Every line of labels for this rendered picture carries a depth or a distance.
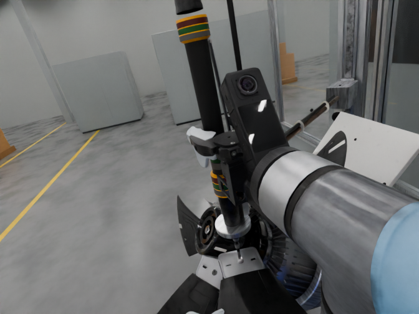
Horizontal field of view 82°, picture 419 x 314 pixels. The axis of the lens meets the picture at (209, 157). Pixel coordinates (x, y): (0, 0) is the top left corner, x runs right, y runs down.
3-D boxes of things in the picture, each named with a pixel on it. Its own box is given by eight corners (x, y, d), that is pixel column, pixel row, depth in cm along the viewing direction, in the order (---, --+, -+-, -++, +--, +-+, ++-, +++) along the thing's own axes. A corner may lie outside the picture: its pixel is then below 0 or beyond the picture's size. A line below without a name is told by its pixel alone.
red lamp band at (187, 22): (193, 27, 36) (192, 22, 36) (214, 21, 33) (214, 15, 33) (171, 31, 34) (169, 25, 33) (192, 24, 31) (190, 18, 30)
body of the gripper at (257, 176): (215, 187, 36) (260, 237, 25) (203, 133, 32) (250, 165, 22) (259, 169, 38) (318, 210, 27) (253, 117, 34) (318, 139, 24)
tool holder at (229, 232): (235, 205, 54) (229, 166, 50) (263, 215, 49) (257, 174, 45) (208, 230, 48) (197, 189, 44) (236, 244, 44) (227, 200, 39)
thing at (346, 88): (337, 101, 89) (337, 78, 86) (358, 101, 85) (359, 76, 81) (325, 110, 83) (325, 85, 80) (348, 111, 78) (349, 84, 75)
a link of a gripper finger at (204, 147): (183, 148, 35) (222, 163, 29) (181, 139, 35) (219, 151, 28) (208, 137, 38) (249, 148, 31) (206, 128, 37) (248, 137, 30)
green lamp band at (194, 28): (194, 33, 36) (193, 28, 36) (216, 27, 33) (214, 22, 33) (172, 37, 34) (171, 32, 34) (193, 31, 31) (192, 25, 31)
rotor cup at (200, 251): (226, 243, 72) (186, 232, 67) (251, 204, 68) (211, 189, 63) (242, 285, 58) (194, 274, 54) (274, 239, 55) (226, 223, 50)
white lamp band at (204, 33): (196, 39, 37) (194, 34, 37) (217, 33, 34) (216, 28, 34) (174, 43, 34) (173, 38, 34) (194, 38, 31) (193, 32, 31)
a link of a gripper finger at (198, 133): (181, 162, 42) (214, 179, 35) (172, 130, 39) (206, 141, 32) (196, 156, 43) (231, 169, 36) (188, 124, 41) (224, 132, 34)
